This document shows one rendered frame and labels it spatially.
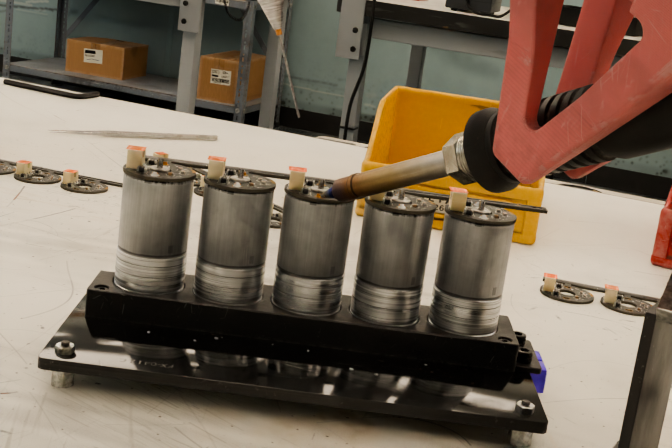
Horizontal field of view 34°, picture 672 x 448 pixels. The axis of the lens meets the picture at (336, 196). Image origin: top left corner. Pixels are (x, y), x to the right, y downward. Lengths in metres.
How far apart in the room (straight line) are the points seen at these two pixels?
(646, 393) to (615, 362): 0.14
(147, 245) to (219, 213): 0.03
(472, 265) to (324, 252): 0.05
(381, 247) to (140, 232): 0.08
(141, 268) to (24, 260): 0.11
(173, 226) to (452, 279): 0.10
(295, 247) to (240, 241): 0.02
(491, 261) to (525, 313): 0.11
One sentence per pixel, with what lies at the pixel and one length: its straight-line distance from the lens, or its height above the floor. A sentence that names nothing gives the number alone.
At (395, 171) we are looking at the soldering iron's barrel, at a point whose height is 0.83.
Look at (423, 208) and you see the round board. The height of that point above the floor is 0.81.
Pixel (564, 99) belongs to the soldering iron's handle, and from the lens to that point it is 0.29.
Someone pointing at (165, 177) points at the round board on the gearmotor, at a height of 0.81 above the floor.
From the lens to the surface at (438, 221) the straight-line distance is 0.59.
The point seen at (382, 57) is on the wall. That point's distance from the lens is 4.91.
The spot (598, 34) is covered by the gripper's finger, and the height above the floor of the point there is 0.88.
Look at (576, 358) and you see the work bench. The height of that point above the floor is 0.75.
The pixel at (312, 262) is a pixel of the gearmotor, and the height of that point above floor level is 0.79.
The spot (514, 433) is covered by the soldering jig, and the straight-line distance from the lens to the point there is 0.36.
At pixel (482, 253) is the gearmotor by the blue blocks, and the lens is 0.37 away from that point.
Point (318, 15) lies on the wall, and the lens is 5.00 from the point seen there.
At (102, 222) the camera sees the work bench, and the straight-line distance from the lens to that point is 0.54.
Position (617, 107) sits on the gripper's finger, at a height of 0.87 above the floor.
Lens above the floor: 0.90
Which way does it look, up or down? 13 degrees down
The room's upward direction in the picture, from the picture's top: 8 degrees clockwise
